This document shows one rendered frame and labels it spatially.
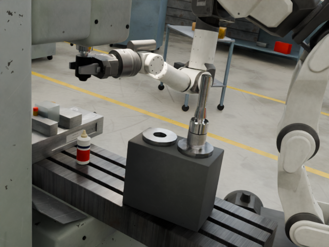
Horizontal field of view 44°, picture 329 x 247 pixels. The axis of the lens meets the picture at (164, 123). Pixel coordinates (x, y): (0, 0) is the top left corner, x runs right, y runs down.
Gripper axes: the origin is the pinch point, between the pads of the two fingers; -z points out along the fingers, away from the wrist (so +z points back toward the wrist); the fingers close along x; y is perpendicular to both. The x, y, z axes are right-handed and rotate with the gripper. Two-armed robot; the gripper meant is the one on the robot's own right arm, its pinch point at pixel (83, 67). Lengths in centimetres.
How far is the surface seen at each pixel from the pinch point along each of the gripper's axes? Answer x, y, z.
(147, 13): -446, 56, 401
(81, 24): 15.3, -15.1, -10.7
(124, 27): 8.4, -13.0, 7.4
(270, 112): -146, 125, 355
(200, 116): 41.0, 2.0, 7.1
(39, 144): -4.4, 24.1, -11.5
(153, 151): 34.4, 12.1, -0.6
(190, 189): 44.4, 19.0, 3.4
